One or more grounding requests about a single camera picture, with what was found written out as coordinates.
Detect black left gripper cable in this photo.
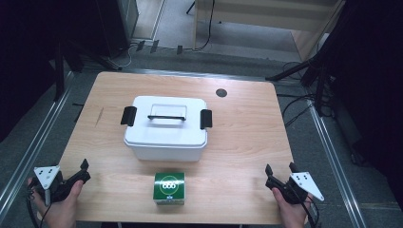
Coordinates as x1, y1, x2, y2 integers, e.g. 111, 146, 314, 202
26, 183, 53, 228

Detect black floor cables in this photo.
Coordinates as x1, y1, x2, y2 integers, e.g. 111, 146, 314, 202
275, 61, 321, 127

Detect black tripod stand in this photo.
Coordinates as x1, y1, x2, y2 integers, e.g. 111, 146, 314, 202
51, 37, 124, 103
265, 55, 338, 118

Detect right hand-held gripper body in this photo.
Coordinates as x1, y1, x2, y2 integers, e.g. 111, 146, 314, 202
283, 171, 325, 205

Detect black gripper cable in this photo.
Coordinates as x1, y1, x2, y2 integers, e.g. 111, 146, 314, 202
26, 183, 53, 228
297, 189, 321, 228

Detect person's right hand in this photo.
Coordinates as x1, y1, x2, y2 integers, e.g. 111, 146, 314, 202
271, 186, 315, 228

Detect white lid with black handle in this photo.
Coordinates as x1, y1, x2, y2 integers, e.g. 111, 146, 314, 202
120, 95, 213, 148

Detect black cabinet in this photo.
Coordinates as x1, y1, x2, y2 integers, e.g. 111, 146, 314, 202
94, 0, 141, 58

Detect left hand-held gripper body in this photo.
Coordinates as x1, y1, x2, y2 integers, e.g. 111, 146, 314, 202
31, 164, 77, 207

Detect black hanging cable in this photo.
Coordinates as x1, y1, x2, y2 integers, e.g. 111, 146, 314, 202
192, 0, 217, 52

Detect person's left hand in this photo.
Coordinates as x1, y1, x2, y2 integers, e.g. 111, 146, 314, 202
27, 177, 85, 228

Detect metal floor rail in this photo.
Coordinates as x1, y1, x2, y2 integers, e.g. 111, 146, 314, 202
0, 70, 75, 219
305, 101, 369, 228

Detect white floor cable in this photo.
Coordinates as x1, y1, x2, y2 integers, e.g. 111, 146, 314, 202
107, 43, 141, 69

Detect green cardboard box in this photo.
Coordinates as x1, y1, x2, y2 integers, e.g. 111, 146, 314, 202
152, 172, 186, 206

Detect white plastic storage box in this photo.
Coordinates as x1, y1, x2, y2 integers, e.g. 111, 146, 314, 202
123, 139, 209, 162

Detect light wooden shelf unit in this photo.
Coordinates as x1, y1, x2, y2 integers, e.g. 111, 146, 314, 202
192, 0, 346, 61

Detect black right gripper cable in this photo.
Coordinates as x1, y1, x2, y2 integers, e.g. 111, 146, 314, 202
297, 189, 321, 228

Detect dark curtain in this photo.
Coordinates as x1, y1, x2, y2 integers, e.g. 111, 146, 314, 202
0, 0, 106, 143
326, 0, 403, 200

